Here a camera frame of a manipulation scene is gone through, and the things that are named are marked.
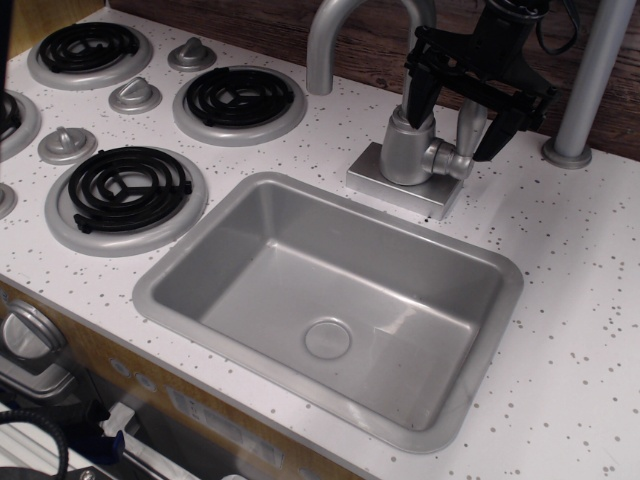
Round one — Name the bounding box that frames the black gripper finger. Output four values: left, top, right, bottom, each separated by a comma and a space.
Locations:
473, 108, 543, 162
406, 65, 441, 128

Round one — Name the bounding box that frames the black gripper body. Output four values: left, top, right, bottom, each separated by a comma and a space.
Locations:
406, 13, 557, 111

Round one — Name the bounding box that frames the silver faucet lever handle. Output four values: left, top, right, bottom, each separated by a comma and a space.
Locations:
423, 99, 488, 180

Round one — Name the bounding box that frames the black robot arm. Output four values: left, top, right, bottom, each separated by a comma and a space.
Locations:
406, 1, 558, 162

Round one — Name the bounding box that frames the grey support pole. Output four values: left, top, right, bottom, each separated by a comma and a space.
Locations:
542, 0, 635, 170

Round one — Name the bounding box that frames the silver toy faucet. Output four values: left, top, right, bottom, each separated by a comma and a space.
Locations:
306, 1, 470, 220

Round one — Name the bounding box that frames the back right stove burner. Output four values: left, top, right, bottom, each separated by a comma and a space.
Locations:
172, 66, 307, 147

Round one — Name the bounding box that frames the stove burner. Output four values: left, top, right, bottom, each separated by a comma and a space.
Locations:
27, 22, 153, 91
1, 90, 41, 162
172, 66, 307, 147
45, 146, 208, 257

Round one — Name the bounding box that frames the silver stove knob top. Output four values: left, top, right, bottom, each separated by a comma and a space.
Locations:
167, 37, 217, 72

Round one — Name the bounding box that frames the silver stove knob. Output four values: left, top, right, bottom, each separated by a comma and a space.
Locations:
108, 77, 162, 115
167, 37, 217, 72
38, 127, 97, 165

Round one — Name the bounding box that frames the grey toy sink basin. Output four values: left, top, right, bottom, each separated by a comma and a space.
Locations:
133, 172, 524, 454

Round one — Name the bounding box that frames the silver stove knob middle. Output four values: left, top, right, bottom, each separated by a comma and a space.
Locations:
108, 77, 162, 115

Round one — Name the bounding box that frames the front right stove burner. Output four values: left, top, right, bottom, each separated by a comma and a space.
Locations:
45, 146, 208, 257

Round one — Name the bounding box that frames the back left stove burner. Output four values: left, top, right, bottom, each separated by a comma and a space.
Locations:
27, 22, 153, 91

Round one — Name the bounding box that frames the silver stove knob lower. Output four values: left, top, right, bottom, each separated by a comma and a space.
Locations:
38, 127, 97, 165

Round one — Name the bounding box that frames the front left stove burner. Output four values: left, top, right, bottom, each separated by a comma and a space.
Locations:
1, 90, 41, 162

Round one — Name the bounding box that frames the silver oven dial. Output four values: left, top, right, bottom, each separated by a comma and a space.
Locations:
1, 299, 66, 374

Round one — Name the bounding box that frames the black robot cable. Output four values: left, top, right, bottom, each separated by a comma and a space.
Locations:
532, 0, 585, 57

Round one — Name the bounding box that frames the black cable lower left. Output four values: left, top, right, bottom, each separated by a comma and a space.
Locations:
0, 408, 70, 474

